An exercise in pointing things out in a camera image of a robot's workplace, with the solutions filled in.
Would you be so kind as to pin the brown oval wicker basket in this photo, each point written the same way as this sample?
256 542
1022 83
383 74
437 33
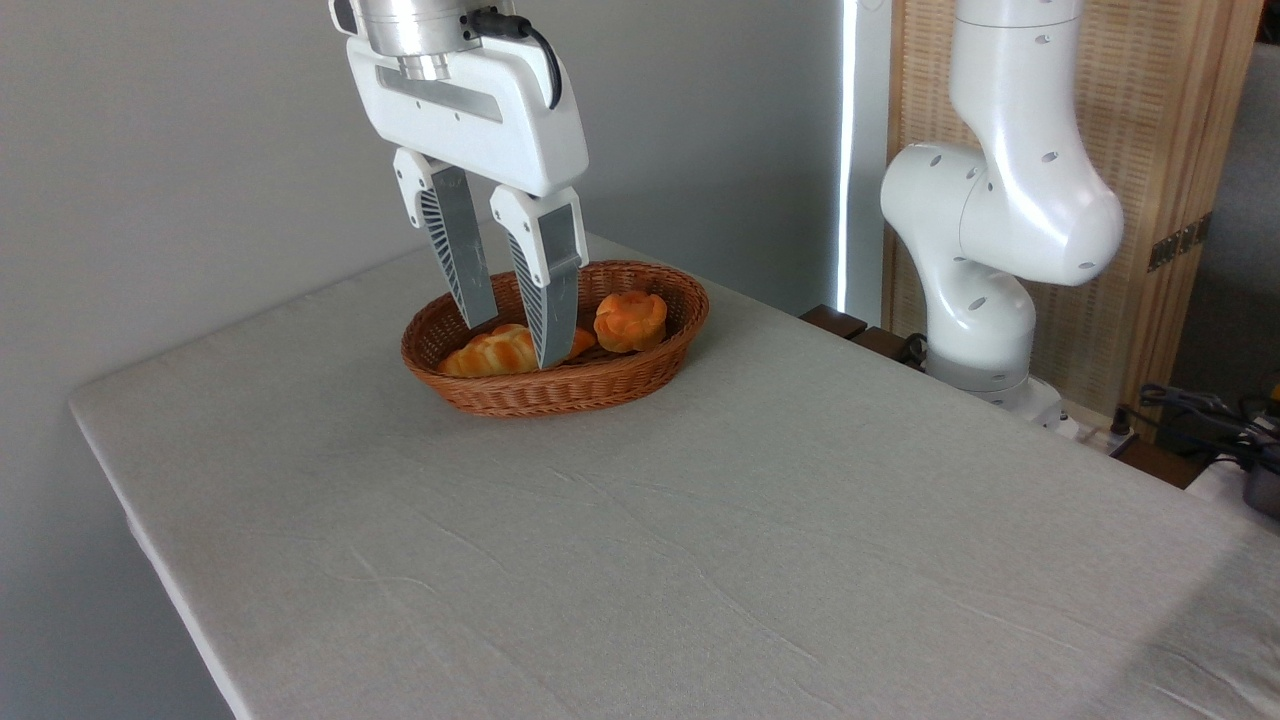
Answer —
600 385

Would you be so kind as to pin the light grey tablecloth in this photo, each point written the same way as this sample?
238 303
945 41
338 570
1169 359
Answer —
700 550

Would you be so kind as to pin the white window frame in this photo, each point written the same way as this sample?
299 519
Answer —
865 150

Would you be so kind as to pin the long braided bread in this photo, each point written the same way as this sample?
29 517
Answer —
490 355

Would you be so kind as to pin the wooden woven folding screen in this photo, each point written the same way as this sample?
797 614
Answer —
1150 100

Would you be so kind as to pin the dark brown wooden furniture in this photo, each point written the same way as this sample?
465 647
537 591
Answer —
835 320

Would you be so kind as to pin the dark metal screen hinge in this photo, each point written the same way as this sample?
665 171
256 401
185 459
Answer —
1180 242

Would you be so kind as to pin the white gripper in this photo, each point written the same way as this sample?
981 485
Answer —
470 115

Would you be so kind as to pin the round flower-shaped bread roll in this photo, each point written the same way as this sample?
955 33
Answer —
630 320

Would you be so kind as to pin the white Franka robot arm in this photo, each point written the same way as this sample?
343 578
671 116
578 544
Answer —
1010 200

